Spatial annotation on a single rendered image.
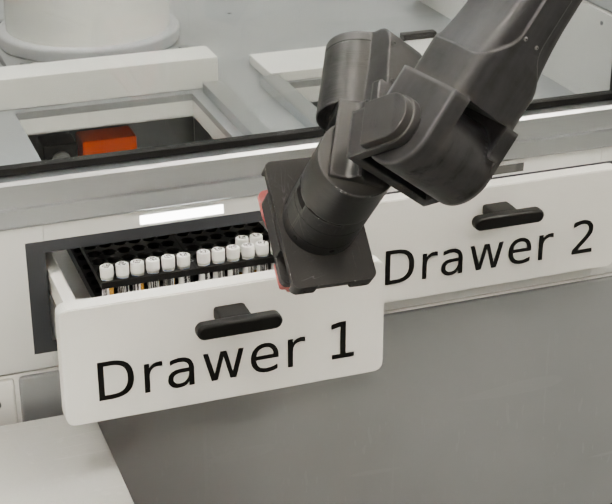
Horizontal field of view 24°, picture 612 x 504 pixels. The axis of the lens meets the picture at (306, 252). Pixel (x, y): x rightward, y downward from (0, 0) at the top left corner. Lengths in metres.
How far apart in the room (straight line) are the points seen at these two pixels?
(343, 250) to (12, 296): 0.39
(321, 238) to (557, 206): 0.50
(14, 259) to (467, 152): 0.53
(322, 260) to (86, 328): 0.25
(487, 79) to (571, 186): 0.58
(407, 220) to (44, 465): 0.42
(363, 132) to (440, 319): 0.60
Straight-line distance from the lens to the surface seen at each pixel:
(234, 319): 1.21
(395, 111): 0.92
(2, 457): 1.34
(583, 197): 1.51
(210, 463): 1.49
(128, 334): 1.23
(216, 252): 1.34
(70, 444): 1.35
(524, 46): 0.94
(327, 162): 0.97
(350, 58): 1.02
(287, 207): 1.05
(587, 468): 1.70
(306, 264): 1.06
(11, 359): 1.38
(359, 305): 1.29
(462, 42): 0.94
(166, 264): 1.33
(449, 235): 1.45
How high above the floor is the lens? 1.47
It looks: 25 degrees down
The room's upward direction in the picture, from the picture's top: straight up
